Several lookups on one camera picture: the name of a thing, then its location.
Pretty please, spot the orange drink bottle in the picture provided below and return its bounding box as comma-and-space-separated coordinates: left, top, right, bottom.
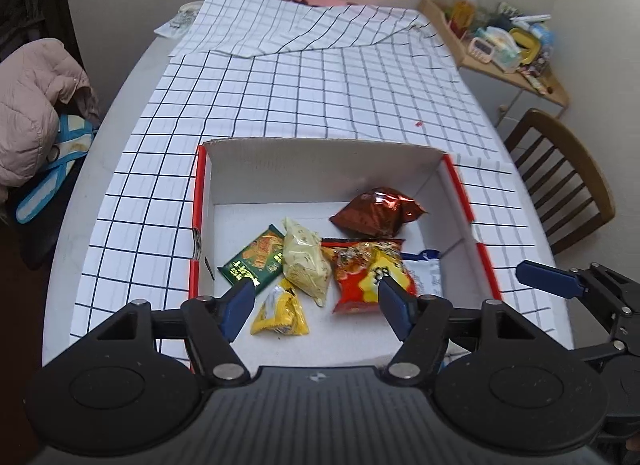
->
447, 0, 478, 38

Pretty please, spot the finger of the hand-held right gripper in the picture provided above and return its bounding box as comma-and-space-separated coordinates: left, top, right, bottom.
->
515, 259, 597, 301

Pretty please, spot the brown wooden chair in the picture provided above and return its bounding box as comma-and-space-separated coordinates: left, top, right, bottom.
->
502, 108, 617, 256

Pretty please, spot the pink puffer jacket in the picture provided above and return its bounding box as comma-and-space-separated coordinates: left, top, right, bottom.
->
0, 39, 101, 190

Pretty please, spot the clear plastic packet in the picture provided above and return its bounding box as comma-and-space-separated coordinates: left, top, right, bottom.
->
154, 12, 196, 38

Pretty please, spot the blue round container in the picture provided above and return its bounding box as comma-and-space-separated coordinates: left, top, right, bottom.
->
530, 22, 555, 46

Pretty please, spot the black chair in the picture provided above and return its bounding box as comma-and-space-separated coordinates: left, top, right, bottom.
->
15, 165, 91, 271

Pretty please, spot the green snack packet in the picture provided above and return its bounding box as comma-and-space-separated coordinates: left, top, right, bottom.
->
217, 224, 286, 287

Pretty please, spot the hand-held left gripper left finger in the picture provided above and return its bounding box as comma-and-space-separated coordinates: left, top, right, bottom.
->
95, 279, 256, 388

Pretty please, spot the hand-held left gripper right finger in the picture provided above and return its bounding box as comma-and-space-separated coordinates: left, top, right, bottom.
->
377, 275, 546, 381

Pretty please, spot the blue white bag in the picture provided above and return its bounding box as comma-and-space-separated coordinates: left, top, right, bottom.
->
14, 114, 98, 224

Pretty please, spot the white black checkered tablecloth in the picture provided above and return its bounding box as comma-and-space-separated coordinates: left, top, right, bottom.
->
67, 0, 558, 346

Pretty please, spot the brown shiny snack bag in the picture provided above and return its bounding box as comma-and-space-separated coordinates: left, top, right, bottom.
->
329, 187, 429, 241

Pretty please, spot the yellow box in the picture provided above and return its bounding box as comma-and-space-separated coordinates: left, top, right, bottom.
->
509, 27, 543, 66

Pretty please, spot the pale green tissue box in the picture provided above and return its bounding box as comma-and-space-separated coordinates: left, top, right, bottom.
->
482, 27, 521, 73

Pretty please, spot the yellow candy packet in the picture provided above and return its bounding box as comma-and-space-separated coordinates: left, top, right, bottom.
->
250, 279, 310, 337

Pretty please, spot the white kitchen timer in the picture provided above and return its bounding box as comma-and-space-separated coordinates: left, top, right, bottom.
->
467, 37, 493, 63

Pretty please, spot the red orange snack bag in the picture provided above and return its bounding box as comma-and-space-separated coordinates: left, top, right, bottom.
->
320, 239, 418, 315

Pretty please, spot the white blue snack packet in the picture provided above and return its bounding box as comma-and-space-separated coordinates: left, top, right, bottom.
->
400, 250, 446, 301

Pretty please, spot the white wooden corner cabinet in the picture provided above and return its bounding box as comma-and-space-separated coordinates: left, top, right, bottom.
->
417, 0, 571, 130

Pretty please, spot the pale yellow snack packet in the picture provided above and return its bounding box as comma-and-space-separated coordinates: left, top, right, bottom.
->
281, 216, 333, 307

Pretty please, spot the red cardboard box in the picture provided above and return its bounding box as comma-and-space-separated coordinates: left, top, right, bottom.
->
189, 137, 502, 376

